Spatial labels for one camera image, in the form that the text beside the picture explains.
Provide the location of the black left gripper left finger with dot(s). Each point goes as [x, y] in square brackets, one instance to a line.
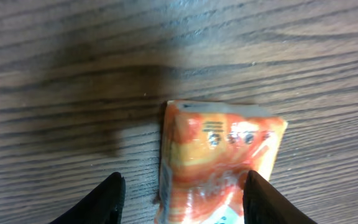
[103, 205]

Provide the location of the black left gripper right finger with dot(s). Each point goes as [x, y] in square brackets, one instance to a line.
[264, 204]

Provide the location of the orange snack packet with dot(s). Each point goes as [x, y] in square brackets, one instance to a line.
[207, 150]

